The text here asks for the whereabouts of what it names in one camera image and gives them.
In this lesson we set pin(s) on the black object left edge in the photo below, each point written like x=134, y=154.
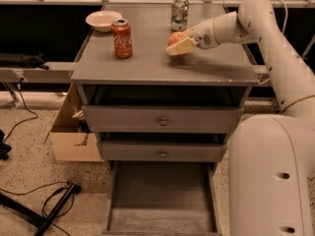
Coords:
x=4, y=149

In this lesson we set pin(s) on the white bowl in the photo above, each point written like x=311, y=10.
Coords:
x=102, y=20

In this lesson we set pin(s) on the grey bottom drawer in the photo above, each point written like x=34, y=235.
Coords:
x=162, y=199

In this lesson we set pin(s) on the grey drawer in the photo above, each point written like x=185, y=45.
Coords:
x=162, y=199
x=156, y=119
x=161, y=152

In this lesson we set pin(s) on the green white soda can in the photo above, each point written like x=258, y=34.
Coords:
x=179, y=15

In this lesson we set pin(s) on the black bag on rail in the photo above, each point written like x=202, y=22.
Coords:
x=22, y=60

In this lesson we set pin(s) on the grey top drawer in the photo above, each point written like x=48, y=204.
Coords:
x=156, y=119

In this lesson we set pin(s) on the grey drawer cabinet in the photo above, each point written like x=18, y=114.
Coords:
x=219, y=78

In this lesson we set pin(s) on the cardboard box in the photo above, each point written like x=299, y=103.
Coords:
x=71, y=137

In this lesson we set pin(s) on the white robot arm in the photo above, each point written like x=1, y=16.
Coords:
x=270, y=156

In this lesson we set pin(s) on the grey middle drawer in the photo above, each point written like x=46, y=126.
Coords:
x=161, y=152

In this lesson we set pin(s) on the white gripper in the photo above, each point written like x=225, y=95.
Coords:
x=203, y=33

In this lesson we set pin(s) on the red apple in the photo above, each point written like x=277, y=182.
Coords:
x=175, y=37

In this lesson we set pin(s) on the red cola can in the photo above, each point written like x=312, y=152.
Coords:
x=121, y=31

